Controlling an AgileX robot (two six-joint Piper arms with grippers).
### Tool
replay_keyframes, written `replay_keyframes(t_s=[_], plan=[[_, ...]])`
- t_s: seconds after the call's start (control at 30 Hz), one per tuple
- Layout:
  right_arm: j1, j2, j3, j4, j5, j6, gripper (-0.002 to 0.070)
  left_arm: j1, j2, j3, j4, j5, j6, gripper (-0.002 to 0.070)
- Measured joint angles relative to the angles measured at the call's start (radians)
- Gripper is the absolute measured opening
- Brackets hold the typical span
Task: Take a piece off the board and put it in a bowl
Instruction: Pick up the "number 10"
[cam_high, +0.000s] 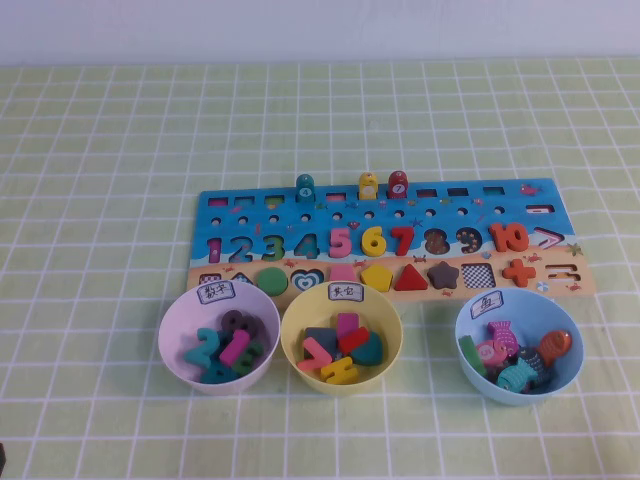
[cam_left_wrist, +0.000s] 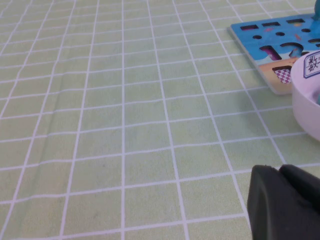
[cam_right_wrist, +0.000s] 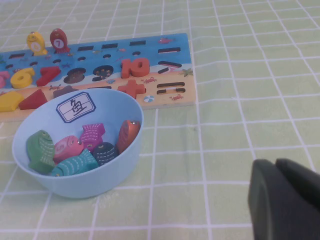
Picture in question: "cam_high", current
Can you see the orange number ten piece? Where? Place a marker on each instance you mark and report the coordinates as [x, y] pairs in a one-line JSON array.
[[515, 239]]

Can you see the pink number five piece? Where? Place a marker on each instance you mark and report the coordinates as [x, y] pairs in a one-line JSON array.
[[341, 243]]

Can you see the pink trapezoid piece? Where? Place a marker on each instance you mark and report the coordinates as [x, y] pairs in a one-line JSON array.
[[342, 274]]

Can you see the yellow number six piece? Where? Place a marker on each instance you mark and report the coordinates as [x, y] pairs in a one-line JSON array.
[[372, 245]]

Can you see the green circle piece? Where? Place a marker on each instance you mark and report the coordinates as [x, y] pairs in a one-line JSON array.
[[272, 280]]

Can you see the yellow pentagon piece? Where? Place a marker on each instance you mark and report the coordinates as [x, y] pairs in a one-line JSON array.
[[376, 277]]

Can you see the red number seven piece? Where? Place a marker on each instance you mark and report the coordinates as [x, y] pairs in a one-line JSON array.
[[402, 242]]

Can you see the magenta rectangle piece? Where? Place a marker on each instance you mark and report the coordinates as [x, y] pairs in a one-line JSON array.
[[347, 324]]

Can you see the dark grey square piece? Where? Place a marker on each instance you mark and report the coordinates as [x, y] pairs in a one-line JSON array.
[[320, 337]]

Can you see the red triangle piece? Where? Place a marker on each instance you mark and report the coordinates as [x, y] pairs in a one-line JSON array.
[[411, 281]]

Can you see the red block piece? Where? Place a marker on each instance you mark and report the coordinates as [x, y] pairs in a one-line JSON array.
[[355, 339]]

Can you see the yellow plastic bowl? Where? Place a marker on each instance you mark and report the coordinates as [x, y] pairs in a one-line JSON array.
[[292, 345]]

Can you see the brown number eight piece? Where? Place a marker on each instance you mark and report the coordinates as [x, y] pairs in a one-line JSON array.
[[255, 327]]

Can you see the pink greater-than sign piece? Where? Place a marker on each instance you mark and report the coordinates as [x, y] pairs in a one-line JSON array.
[[315, 357]]

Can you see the teal heart piece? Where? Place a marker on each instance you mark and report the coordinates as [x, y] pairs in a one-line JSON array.
[[370, 350]]

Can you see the brown star piece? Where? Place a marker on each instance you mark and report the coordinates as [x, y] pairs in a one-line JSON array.
[[443, 275]]

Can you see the blue wooden puzzle board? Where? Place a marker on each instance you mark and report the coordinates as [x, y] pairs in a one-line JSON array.
[[450, 210]]

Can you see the magenta number one piece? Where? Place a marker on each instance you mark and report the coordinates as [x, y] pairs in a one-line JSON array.
[[235, 347]]

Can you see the green number three piece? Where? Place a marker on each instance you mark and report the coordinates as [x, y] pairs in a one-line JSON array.
[[248, 357]]

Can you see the teal number two piece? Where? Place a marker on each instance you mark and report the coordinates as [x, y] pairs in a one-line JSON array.
[[202, 345]]

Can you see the blue number four piece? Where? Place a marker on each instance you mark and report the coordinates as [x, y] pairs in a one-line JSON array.
[[217, 374]]

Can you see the pale pink plastic bowl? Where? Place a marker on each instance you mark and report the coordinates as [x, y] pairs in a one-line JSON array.
[[172, 345]]

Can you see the green block piece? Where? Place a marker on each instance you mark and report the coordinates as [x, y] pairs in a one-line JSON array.
[[472, 355]]

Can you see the orange plus sign piece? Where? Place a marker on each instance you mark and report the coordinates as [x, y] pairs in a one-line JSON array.
[[518, 273]]

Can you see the pink fish piece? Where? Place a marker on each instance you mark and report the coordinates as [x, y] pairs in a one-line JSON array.
[[489, 354]]

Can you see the purple striped fish piece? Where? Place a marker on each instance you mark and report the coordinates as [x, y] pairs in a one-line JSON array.
[[505, 336]]

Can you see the teal fish piece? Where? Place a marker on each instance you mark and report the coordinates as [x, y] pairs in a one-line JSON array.
[[515, 377]]

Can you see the dark blue fish piece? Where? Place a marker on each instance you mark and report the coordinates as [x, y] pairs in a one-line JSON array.
[[531, 361]]

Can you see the orange fish piece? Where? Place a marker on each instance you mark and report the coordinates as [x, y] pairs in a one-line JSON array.
[[555, 346]]

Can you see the light blue plastic bowl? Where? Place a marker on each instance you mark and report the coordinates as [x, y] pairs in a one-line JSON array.
[[565, 380]]

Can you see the teal fish peg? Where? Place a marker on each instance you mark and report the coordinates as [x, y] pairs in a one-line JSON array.
[[305, 192]]

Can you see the white handwritten paper label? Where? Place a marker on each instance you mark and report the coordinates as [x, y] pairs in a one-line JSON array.
[[216, 294], [345, 292], [488, 304]]

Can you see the yellow fish peg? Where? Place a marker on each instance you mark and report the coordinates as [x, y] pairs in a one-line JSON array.
[[367, 190]]

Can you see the red fish peg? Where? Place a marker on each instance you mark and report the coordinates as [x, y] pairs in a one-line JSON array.
[[398, 189]]

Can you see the green checked tablecloth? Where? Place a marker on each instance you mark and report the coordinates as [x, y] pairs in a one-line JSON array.
[[100, 150]]

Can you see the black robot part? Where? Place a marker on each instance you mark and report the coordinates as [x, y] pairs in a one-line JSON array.
[[2, 454]]

